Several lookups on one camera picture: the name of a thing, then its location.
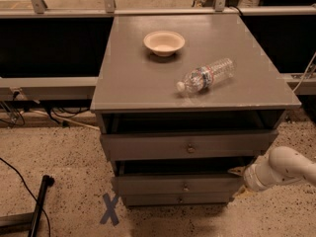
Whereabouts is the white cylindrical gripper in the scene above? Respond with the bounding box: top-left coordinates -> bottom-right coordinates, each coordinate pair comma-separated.
228,164 -> 269,198

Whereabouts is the grey drawer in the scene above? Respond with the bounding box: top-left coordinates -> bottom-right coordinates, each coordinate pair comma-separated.
100,129 -> 277,161
112,157 -> 252,197
121,193 -> 233,206

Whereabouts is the grey top drawer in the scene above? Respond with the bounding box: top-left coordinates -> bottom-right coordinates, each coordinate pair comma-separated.
100,129 -> 277,161

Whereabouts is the grey bottom drawer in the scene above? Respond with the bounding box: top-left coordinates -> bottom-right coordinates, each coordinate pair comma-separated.
121,193 -> 233,206

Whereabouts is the grey wooden drawer cabinet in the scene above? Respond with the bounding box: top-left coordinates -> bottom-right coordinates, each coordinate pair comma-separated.
90,14 -> 302,209

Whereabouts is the clear plastic water bottle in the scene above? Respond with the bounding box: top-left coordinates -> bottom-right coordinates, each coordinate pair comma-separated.
176,58 -> 236,94

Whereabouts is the blue tape X mark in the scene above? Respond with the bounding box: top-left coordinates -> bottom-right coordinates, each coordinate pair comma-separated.
100,194 -> 119,226

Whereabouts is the beige paper bowl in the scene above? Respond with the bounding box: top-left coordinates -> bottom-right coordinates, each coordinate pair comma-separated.
143,31 -> 186,57

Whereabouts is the black metal stand leg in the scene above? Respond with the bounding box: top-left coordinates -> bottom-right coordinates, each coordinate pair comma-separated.
0,175 -> 54,237

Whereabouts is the white cable at right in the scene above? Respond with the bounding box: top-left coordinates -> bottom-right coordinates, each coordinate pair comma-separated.
291,51 -> 316,94

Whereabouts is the cable bundle under railing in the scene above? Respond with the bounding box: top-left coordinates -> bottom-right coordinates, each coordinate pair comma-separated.
0,91 -> 101,131

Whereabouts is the black floor cable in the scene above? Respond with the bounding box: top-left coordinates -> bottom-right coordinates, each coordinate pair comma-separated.
0,157 -> 52,237

